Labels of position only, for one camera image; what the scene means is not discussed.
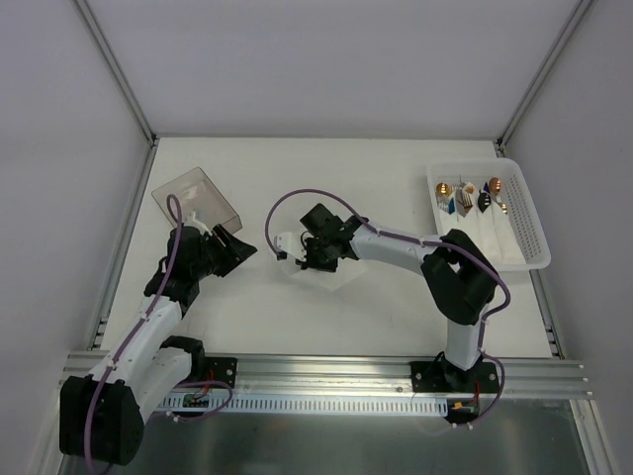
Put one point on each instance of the white plastic basket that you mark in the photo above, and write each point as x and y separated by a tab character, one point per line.
514	193

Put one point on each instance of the white paper napkin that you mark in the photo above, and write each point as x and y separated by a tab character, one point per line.
347	270

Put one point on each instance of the right aluminium frame post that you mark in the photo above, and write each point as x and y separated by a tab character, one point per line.
555	51

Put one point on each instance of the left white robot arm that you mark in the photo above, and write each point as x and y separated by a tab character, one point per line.
102	415

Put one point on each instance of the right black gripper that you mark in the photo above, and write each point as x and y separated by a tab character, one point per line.
316	252

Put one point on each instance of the left aluminium frame post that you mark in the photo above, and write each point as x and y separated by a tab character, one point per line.
103	46

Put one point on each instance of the aluminium front rail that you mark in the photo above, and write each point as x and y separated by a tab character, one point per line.
525	378

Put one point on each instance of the aluminium frame post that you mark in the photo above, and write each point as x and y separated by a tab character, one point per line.
555	51
103	46

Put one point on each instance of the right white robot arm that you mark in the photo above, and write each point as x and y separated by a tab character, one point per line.
459	278

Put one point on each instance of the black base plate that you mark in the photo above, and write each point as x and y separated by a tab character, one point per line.
218	368
439	376

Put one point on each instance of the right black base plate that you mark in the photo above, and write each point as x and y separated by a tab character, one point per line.
439	376

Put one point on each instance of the transparent brown plastic tray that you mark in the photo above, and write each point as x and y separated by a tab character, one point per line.
202	204

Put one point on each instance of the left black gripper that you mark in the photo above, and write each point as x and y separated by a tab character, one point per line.
226	249

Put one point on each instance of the white slotted cable duct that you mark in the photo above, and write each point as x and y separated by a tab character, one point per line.
400	405

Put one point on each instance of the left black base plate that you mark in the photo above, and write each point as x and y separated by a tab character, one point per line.
218	368

